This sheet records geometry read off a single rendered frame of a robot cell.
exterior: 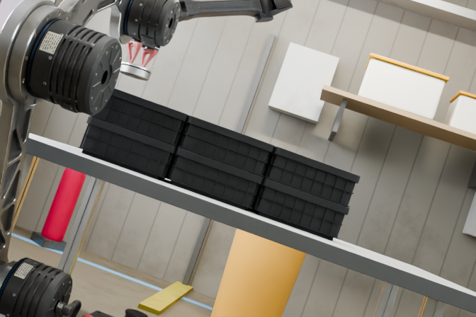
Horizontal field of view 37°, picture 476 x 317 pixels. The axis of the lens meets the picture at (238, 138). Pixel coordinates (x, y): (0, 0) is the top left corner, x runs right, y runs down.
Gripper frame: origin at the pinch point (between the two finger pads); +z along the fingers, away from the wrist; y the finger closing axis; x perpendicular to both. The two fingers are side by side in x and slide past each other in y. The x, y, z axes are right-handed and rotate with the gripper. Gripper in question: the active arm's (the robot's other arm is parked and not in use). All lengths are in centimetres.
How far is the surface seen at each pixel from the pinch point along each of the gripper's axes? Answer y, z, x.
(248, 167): -28, 22, 37
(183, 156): -11.4, 25.0, 23.0
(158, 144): -4.9, 23.9, 17.0
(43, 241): -124, 98, -202
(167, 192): 22, 36, 58
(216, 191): -22, 33, 31
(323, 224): -49, 33, 56
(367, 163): -280, -15, -83
